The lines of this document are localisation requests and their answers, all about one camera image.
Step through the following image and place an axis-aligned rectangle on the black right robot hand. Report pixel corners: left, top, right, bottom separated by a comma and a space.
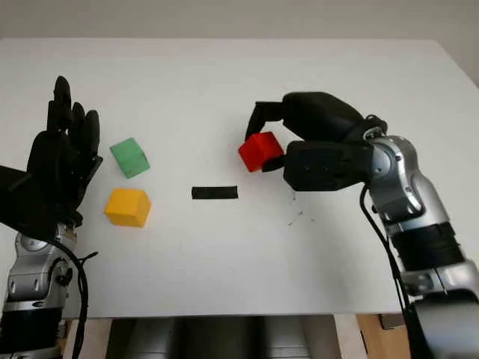
245, 90, 367, 173

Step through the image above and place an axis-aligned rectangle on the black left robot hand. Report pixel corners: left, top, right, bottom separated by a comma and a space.
28, 76, 104, 226

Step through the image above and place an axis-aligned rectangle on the green wooden block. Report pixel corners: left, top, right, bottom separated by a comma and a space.
109, 137, 151, 180

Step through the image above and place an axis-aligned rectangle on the red wooden block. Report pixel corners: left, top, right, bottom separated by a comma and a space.
238, 131, 284, 173

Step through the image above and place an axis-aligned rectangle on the yellow wooden block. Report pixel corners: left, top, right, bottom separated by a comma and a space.
103, 188, 153, 228

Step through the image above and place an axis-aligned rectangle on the black tape strip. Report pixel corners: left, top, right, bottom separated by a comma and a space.
191, 185, 239, 201

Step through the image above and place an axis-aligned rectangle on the pale table leg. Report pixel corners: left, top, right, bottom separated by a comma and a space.
61, 318, 113, 359
332, 313, 362, 359

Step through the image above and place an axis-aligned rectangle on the dark grey robot torso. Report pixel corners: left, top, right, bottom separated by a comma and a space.
106, 316, 338, 359

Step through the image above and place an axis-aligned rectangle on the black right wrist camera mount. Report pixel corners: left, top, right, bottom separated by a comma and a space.
283, 140, 375, 192

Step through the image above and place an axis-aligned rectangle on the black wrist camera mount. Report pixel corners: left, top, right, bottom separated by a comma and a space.
283, 140, 375, 192
0, 165, 61, 236

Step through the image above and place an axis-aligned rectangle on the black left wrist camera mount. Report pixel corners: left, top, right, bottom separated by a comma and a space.
0, 165, 61, 236

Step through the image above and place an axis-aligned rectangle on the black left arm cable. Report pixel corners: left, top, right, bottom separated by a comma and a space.
48, 239, 100, 359

